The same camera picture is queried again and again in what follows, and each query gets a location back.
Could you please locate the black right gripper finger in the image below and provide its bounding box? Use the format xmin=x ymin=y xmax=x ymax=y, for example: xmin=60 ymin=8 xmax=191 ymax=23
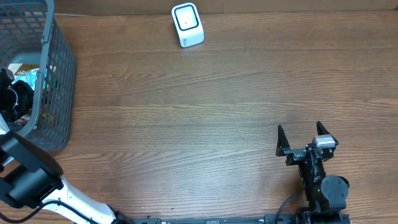
xmin=317 ymin=121 xmax=330 ymax=136
xmin=275 ymin=125 xmax=290 ymax=156

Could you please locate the grey plastic mesh basket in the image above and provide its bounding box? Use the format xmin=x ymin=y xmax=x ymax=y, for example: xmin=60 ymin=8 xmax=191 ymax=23
xmin=1 ymin=0 xmax=76 ymax=152

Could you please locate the white barcode scanner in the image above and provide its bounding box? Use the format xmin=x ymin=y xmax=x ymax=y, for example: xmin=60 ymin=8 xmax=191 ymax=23
xmin=171 ymin=2 xmax=205 ymax=48

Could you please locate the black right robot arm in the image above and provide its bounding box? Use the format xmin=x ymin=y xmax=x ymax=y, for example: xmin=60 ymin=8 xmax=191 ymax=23
xmin=274 ymin=121 xmax=351 ymax=223

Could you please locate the brown snack pouch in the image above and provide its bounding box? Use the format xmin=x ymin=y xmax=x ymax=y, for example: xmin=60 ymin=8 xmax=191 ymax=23
xmin=8 ymin=63 xmax=39 ymax=83

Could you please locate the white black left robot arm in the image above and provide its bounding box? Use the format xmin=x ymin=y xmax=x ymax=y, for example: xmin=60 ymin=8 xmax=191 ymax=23
xmin=1 ymin=128 xmax=132 ymax=223

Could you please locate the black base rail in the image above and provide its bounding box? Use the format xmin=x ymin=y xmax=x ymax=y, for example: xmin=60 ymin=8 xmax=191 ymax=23
xmin=130 ymin=214 xmax=352 ymax=224

